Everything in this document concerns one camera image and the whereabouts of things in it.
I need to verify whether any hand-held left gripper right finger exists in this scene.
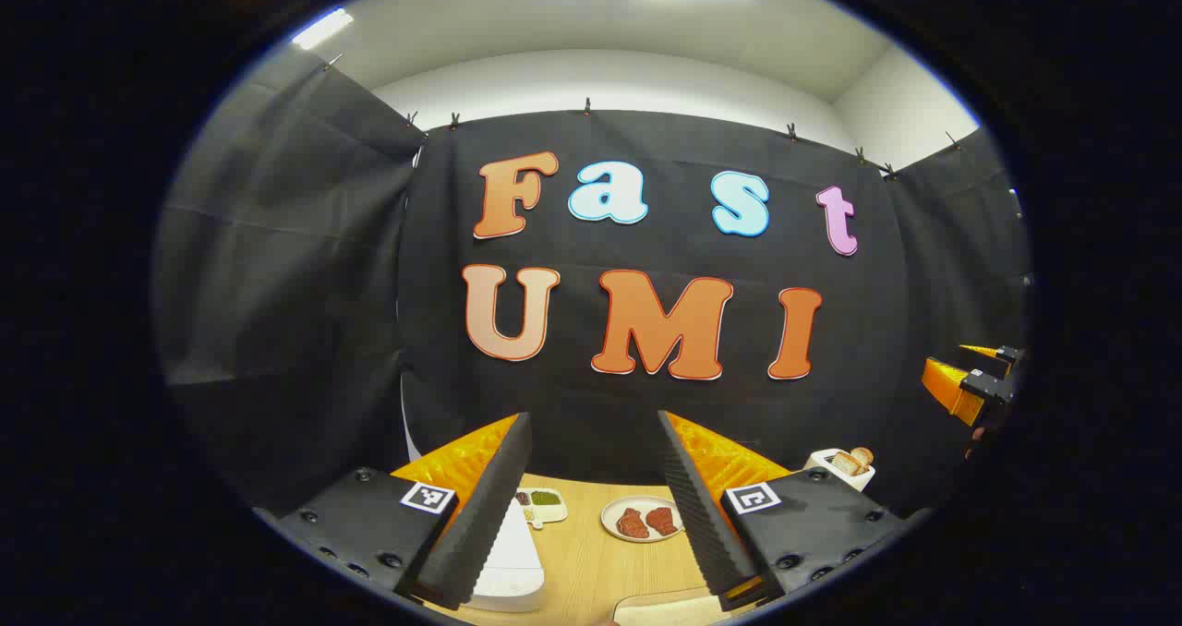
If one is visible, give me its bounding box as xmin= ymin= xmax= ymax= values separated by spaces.
xmin=657 ymin=411 xmax=934 ymax=611

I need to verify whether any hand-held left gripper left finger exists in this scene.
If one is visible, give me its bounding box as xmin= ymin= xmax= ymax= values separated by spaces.
xmin=254 ymin=412 xmax=534 ymax=611

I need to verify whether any white rice cooker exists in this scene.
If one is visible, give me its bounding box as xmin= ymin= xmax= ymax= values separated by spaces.
xmin=471 ymin=497 xmax=546 ymax=613

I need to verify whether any white divided grain dish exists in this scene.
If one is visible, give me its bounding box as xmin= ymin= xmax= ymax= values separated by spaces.
xmin=514 ymin=488 xmax=568 ymax=527

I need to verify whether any beige container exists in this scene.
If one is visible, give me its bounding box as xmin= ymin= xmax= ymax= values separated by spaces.
xmin=612 ymin=587 xmax=730 ymax=626

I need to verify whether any white round plate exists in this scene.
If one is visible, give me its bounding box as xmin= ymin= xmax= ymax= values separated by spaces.
xmin=600 ymin=496 xmax=686 ymax=543

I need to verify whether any white toaster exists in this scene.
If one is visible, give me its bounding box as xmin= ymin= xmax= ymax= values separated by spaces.
xmin=803 ymin=448 xmax=875 ymax=491

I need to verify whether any ceiling light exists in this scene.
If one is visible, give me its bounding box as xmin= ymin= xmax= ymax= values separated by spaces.
xmin=292 ymin=7 xmax=355 ymax=52

